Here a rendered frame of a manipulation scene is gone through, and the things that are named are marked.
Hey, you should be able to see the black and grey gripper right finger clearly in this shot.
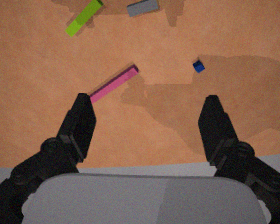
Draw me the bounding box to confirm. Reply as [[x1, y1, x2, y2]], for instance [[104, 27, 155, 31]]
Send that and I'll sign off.
[[198, 95, 280, 224]]

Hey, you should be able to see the pink rod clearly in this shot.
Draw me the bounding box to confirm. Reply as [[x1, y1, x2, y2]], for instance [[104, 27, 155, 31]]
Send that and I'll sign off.
[[89, 64, 139, 104]]

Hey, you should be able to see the small blue block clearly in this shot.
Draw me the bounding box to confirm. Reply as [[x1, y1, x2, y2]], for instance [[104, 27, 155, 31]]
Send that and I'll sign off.
[[193, 60, 205, 73]]

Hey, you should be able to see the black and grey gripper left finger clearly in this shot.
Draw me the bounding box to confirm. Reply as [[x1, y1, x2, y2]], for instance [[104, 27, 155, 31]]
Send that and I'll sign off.
[[0, 93, 96, 224]]

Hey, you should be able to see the lime green rod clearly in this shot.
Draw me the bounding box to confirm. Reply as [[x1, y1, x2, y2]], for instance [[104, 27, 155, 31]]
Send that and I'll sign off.
[[65, 0, 103, 37]]

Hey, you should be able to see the grey rod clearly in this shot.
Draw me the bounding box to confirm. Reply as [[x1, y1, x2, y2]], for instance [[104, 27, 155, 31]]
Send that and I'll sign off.
[[126, 0, 158, 17]]

